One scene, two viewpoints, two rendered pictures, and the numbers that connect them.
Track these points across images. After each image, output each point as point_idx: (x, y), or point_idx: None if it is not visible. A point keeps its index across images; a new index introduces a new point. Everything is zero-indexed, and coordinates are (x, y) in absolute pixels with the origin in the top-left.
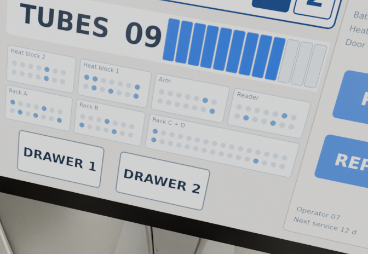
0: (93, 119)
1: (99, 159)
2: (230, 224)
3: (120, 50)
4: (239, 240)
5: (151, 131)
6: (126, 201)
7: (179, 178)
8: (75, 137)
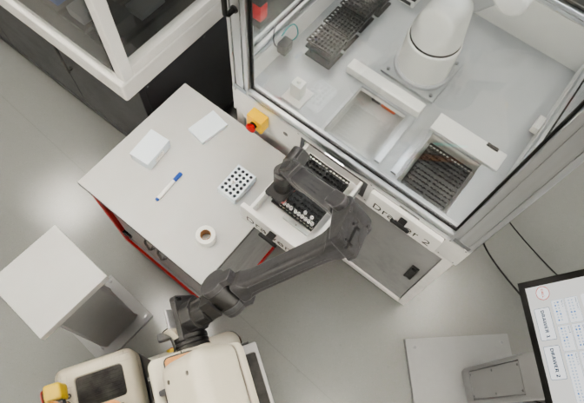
0: (565, 332)
1: (552, 338)
2: (551, 392)
3: None
4: (547, 397)
5: (571, 353)
6: (541, 352)
7: (559, 368)
8: (555, 327)
